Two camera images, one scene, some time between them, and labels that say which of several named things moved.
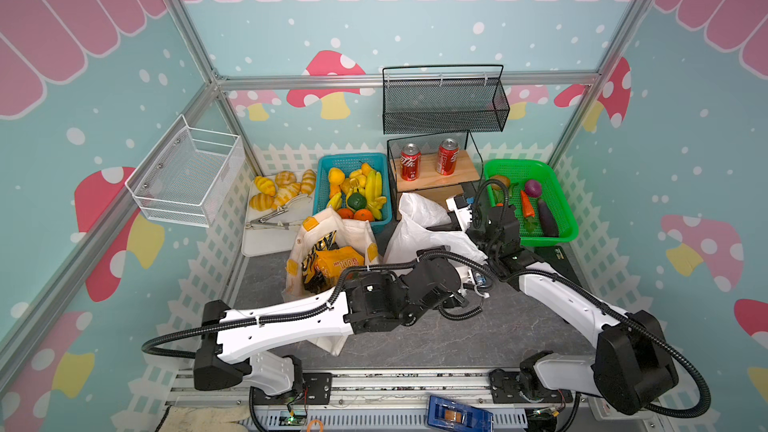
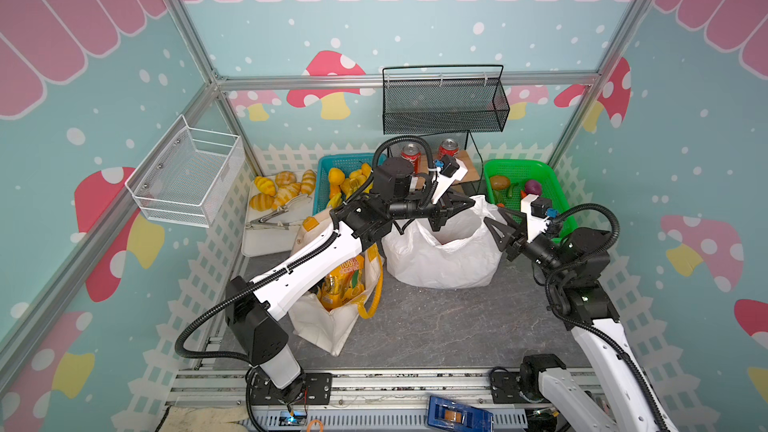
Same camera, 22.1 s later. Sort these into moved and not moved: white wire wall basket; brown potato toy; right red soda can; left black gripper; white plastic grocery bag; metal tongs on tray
Moved: white plastic grocery bag; left black gripper
Not moved: brown potato toy; white wire wall basket; metal tongs on tray; right red soda can
